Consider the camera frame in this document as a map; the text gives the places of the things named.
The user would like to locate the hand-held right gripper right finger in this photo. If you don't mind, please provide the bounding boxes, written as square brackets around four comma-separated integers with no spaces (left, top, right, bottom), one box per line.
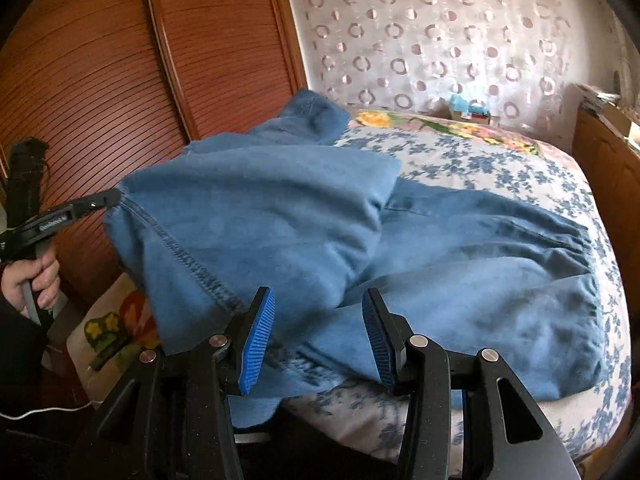
[361,286,581,480]

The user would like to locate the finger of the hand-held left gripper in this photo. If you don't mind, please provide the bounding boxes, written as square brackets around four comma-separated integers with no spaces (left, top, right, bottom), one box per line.
[65,189,122,224]

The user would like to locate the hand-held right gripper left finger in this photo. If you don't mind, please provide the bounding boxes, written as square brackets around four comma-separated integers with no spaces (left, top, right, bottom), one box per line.
[65,286,277,480]

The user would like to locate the blue denim pants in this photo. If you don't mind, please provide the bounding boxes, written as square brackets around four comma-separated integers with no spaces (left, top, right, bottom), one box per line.
[104,89,613,433]

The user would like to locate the person's left forearm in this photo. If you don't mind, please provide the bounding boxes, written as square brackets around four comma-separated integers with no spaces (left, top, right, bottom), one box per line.
[0,295,53,411]

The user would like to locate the person's left hand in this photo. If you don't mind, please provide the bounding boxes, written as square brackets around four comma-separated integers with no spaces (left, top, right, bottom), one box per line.
[0,252,62,313]

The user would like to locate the wooden louvered wardrobe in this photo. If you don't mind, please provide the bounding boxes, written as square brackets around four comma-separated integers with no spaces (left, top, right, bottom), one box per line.
[0,0,308,306]

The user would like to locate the small cardboard box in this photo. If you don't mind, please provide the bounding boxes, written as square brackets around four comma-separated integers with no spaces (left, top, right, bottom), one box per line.
[452,110,493,127]

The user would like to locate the blue plastic bag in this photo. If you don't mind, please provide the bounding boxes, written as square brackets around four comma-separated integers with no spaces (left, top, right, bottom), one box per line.
[449,94,488,116]

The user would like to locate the long wooden cabinet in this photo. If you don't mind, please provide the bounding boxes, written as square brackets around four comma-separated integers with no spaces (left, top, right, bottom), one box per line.
[572,107,640,201]

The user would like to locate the circle-patterned sheer curtain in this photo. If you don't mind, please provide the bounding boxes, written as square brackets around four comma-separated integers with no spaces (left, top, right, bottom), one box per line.
[282,0,576,131]

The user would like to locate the stack of papers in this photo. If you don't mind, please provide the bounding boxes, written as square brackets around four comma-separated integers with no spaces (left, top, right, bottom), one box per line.
[575,82,621,111]

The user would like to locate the open cardboard box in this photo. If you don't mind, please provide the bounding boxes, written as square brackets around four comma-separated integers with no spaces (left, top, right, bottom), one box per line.
[605,105,640,137]

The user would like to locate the white cable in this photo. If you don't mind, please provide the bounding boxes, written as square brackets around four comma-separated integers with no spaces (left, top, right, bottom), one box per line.
[0,400,94,422]

